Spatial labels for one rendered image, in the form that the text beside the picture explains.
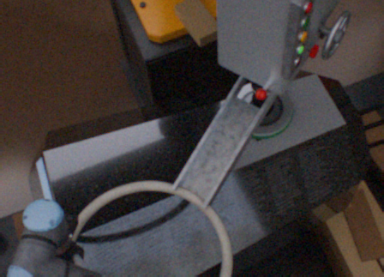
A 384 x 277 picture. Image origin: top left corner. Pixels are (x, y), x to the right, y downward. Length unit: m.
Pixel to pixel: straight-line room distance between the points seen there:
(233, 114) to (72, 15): 1.87
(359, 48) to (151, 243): 1.84
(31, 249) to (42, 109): 1.78
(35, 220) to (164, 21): 1.13
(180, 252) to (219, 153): 0.37
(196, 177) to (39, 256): 0.59
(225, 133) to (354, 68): 1.51
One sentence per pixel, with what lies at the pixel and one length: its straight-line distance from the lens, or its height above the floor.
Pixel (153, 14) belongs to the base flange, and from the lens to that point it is 2.26.
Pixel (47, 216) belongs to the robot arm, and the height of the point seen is 1.23.
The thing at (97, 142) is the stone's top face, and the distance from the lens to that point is 1.90.
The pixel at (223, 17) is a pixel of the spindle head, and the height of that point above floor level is 1.35.
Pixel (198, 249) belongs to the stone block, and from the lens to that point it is 1.85.
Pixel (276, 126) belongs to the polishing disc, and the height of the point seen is 0.85.
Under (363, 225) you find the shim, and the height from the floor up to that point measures 0.26.
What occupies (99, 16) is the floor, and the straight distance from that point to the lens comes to 3.37.
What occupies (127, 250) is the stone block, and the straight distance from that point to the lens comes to 1.81.
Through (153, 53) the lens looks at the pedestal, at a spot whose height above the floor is 0.74.
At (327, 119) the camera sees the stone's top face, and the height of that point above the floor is 0.82.
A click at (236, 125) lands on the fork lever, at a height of 0.96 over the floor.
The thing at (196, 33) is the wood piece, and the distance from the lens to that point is 2.11.
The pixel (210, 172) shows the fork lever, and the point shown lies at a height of 0.91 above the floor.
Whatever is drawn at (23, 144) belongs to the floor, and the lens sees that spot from 2.98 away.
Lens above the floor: 2.44
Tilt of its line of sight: 60 degrees down
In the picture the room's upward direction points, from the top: 6 degrees counter-clockwise
